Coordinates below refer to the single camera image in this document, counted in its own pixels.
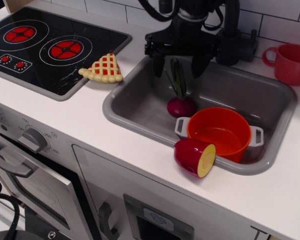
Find purple toy beet green stalk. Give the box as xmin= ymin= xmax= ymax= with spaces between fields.
xmin=163 ymin=57 xmax=198 ymax=118

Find grey oven knob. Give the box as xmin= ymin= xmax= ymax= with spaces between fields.
xmin=17 ymin=128 xmax=48 ymax=154

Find grey cabinet door handle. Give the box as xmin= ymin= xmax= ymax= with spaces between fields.
xmin=98 ymin=202 xmax=120 ymax=240

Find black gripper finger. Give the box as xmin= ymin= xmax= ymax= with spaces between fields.
xmin=152 ymin=53 xmax=165 ymax=77
xmin=191 ymin=54 xmax=211 ymax=78

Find red plastic mug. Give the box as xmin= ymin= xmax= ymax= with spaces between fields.
xmin=262 ymin=44 xmax=300 ymax=86

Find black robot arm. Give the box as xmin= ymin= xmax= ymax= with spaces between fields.
xmin=139 ymin=0 xmax=223 ymax=78

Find halved purple toy fruit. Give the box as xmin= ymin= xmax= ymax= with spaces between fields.
xmin=174 ymin=138 xmax=217 ymax=178

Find toy oven door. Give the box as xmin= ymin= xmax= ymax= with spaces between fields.
xmin=0 ymin=136 xmax=93 ymax=240

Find grey plastic sink basin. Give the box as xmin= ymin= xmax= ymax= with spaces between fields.
xmin=102 ymin=57 xmax=298 ymax=175

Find black toy stovetop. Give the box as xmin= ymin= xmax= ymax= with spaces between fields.
xmin=0 ymin=7 xmax=132 ymax=101

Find orange toy pot grey handles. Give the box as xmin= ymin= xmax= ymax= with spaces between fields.
xmin=174 ymin=107 xmax=264 ymax=163

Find toy lattice pie slice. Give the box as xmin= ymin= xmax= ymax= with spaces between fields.
xmin=78 ymin=52 xmax=124 ymax=84

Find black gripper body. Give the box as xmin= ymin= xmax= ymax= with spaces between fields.
xmin=144 ymin=22 xmax=219 ymax=58

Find black braided cable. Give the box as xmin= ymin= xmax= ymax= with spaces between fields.
xmin=0 ymin=192 xmax=21 ymax=240

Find black toy faucet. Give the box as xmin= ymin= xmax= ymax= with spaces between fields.
xmin=215 ymin=0 xmax=258 ymax=66

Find white cabinet door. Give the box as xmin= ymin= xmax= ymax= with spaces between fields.
xmin=72 ymin=145 xmax=269 ymax=240

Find grey oven door handle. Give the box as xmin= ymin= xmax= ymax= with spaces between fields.
xmin=0 ymin=144 xmax=38 ymax=178

